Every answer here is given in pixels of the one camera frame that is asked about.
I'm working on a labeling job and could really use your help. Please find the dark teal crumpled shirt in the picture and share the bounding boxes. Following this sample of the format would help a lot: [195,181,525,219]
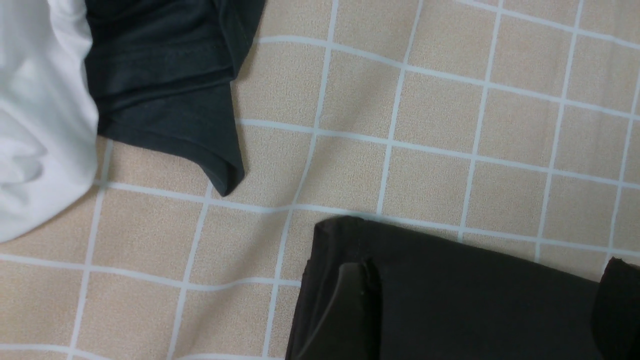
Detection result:
[85,0,266,197]

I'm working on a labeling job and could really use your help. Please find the white crumpled shirt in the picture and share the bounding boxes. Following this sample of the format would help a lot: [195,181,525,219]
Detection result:
[0,0,99,243]

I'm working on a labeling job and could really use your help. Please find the beige grid-pattern tablecloth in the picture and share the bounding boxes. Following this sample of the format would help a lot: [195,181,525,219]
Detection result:
[1,0,640,360]

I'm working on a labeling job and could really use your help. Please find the dark gray long-sleeve top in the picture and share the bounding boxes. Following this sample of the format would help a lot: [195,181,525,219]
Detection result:
[301,216,604,360]

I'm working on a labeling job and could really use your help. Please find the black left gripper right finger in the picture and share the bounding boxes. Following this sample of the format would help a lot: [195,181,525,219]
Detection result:
[592,257,640,360]

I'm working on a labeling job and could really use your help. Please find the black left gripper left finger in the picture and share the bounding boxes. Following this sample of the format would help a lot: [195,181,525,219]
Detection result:
[290,260,383,360]

